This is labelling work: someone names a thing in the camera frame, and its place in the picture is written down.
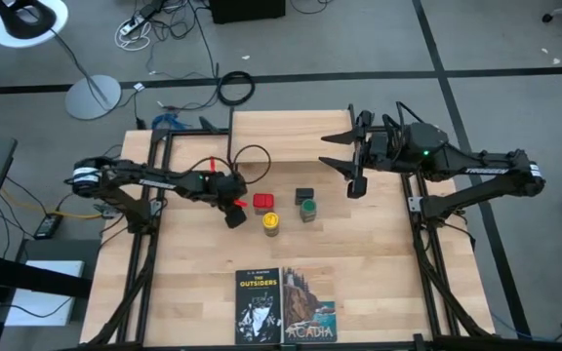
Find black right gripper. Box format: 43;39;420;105
318;110;412;200

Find black aluminium table frame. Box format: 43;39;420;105
83;112;500;351

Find yellow cable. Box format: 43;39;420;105
0;187;102;220

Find white panel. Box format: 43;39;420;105
5;259;86;327

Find red-lidded spice tin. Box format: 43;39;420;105
252;192;275;215

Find black The Outsiders book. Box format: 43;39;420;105
234;267;283;345

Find white power strip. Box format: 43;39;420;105
119;14;146;36
114;21;153;53

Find green-lidded spice jar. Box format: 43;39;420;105
299;198;318;223

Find black power adapter brick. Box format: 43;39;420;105
33;214;63;240

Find silver metal clamp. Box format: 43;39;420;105
93;200;126;219

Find black box on floor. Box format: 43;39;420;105
210;0;287;24

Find wooden shelf riser, black legs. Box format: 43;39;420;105
226;103;360;182

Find Acadia lighthouse book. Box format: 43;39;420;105
282;266;339;344

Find black spice tin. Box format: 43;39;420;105
294;187;315;206

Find blue cable bundle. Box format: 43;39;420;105
151;112;181;131

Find coiled black cable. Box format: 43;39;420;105
217;70;257;107

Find yellow-lidded spice jar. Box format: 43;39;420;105
261;212;281;238

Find white floor lamp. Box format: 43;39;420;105
0;0;123;121

